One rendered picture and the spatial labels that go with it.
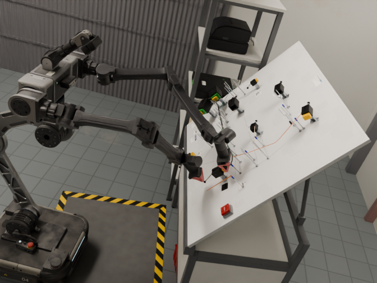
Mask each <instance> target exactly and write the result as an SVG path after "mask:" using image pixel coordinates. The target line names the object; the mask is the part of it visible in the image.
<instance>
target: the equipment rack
mask: <svg viewBox="0 0 377 283"><path fill-rule="evenodd" d="M217 2H219V3H224V4H229V5H233V6H237V7H243V8H248V9H251V10H257V11H258V12H257V15H256V18H255V22H254V25H253V28H252V32H251V37H252V40H253V41H254V46H253V42H252V41H251V40H249V42H248V44H249V46H248V49H247V52H246V54H240V53H234V52H228V51H222V50H218V49H212V48H207V44H208V40H209V35H210V31H211V28H212V23H213V18H214V14H215V9H216V6H217ZM207 5H208V0H204V1H203V6H202V10H201V15H200V20H199V24H198V28H197V33H196V38H195V43H194V48H193V51H192V56H191V61H190V66H189V70H188V74H187V79H186V84H185V92H186V93H187V94H188V96H189V97H190V98H191V100H192V101H193V102H194V104H195V105H196V106H197V107H198V105H199V104H200V102H201V100H202V98H196V97H195V94H196V90H197V85H198V82H199V77H200V73H201V68H202V65H203V61H204V58H208V59H212V60H217V61H223V62H229V63H235V64H238V65H241V68H240V72H239V74H238V78H237V80H236V79H231V83H232V86H233V90H234V88H237V85H238V86H239V84H240V81H241V77H242V74H243V71H244V68H245V66H250V67H256V68H259V69H258V71H259V70H261V69H262V68H263V67H265V66H266V64H267V61H268V58H269V55H270V52H271V50H272V46H273V43H274V41H275V37H276V35H277V32H278V29H279V26H280V23H281V20H282V17H283V14H284V13H286V12H287V10H286V8H285V7H284V6H283V5H282V3H281V2H280V1H279V0H212V2H211V5H210V10H209V15H208V19H207V23H206V27H205V28H203V23H204V19H205V14H206V9H207ZM263 12H267V13H272V14H275V15H276V18H275V21H274V24H273V27H272V30H271V33H270V36H269V39H268V42H267V45H266V48H265V51H264V54H263V55H262V53H261V50H260V48H259V46H258V44H257V42H256V39H255V35H256V32H257V29H258V26H259V22H260V19H261V16H262V13H263ZM198 46H199V52H200V54H199V59H198V62H197V66H196V71H195V76H194V81H193V84H192V73H193V68H194V63H195V58H196V54H197V49H198ZM207 53H208V54H207ZM213 54H214V55H213ZM216 55H217V56H216ZM221 56H223V57H221ZM228 57H229V58H228ZM233 58H235V59H233ZM236 59H237V60H236ZM242 60H243V61H242ZM248 61H249V62H248ZM254 62H255V63H254ZM243 66H244V68H243ZM242 69H243V71H242ZM241 72H242V73H241ZM240 74H241V77H240ZM239 78H240V79H239ZM238 80H239V81H238ZM234 81H235V82H236V83H237V84H236V85H235V84H234V83H233V82H234ZM198 102H199V103H198ZM189 120H190V116H189V115H188V113H187V112H186V111H185V110H184V108H183V106H182V105H181V108H180V112H179V116H178V121H177V126H176V131H175V134H174V139H173V144H172V145H173V146H174V147H179V148H182V149H183V150H184V130H185V126H187V125H188V124H189ZM179 131H180V142H179V145H176V144H177V139H178V134H179ZM168 163H170V164H172V166H171V182H170V185H169V189H168V194H167V198H166V200H168V201H171V196H172V191H173V187H174V185H176V184H177V179H178V175H179V172H180V168H179V165H175V164H174V163H172V162H171V161H168Z"/></svg>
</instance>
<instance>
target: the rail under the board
mask: <svg viewBox="0 0 377 283"><path fill-rule="evenodd" d="M184 151H185V154H187V126H185V130H184ZM195 248H196V246H195V245H194V246H192V247H190V248H189V247H188V246H187V169H186V168H185V167H184V166H183V254H184V255H194V251H195Z"/></svg>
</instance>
